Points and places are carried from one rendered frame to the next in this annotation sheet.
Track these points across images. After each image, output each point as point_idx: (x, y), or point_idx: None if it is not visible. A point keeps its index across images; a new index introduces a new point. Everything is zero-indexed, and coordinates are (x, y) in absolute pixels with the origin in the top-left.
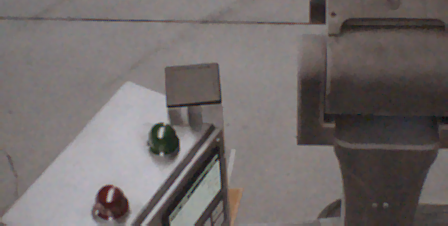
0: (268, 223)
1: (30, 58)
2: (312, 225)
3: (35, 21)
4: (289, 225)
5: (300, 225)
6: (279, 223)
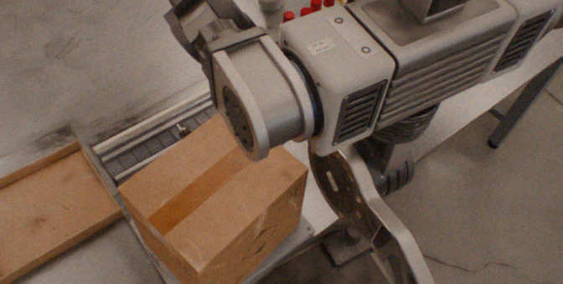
0: (433, 148)
1: None
2: (413, 158)
3: None
4: (423, 152)
5: (418, 155)
6: (428, 151)
